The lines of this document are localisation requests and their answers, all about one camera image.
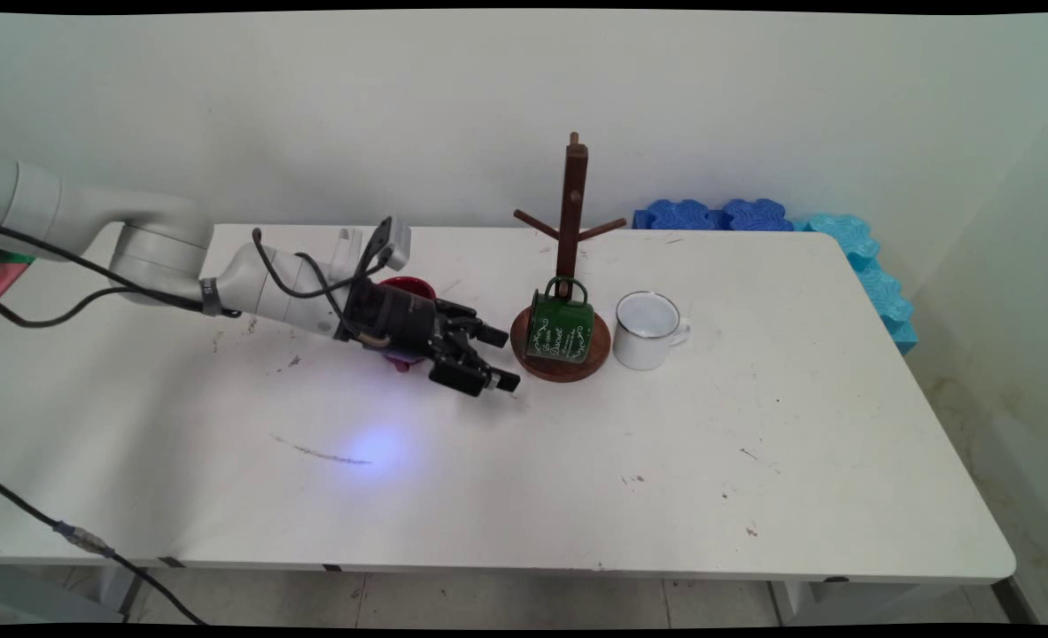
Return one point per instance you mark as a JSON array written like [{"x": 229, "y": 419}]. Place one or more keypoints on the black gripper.
[{"x": 395, "y": 319}]

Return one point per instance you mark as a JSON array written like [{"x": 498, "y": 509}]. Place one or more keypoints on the green enamel mug white lettering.
[{"x": 559, "y": 332}]

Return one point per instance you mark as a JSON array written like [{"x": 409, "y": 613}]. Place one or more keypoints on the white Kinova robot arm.
[{"x": 160, "y": 239}]

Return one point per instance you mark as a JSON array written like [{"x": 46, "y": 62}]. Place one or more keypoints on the red enamel mug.
[{"x": 408, "y": 288}]

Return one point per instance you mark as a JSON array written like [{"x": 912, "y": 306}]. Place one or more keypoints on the dark wooden mug tree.
[{"x": 570, "y": 204}]

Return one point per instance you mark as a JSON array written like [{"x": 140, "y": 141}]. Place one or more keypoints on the dark blue foam block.
[
  {"x": 758, "y": 215},
  {"x": 679, "y": 215}
]

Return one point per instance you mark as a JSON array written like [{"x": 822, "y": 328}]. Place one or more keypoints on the blue foam mats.
[{"x": 878, "y": 288}]

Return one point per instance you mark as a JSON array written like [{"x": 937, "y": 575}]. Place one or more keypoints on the white table leg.
[{"x": 842, "y": 601}]

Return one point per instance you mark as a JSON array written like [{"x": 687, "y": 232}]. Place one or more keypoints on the green foam mat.
[{"x": 5, "y": 256}]

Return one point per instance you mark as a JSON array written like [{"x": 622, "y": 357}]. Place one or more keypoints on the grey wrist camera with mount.
[{"x": 395, "y": 244}]

